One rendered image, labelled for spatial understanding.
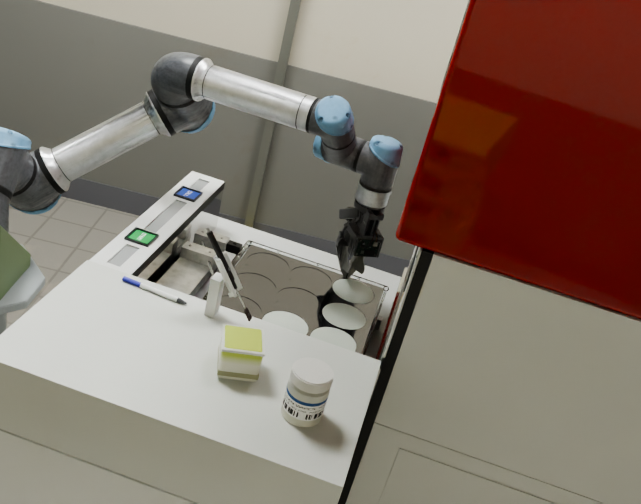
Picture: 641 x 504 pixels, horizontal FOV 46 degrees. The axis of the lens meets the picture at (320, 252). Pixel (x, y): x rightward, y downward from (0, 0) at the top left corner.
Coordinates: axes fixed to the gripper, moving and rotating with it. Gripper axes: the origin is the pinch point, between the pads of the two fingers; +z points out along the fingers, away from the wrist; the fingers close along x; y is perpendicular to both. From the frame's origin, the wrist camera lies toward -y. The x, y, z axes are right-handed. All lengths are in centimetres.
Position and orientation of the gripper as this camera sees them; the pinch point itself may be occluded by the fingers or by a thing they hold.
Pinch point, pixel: (346, 271)
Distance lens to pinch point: 183.7
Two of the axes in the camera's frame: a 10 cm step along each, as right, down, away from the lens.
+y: 2.5, 5.3, -8.1
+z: -2.3, 8.5, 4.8
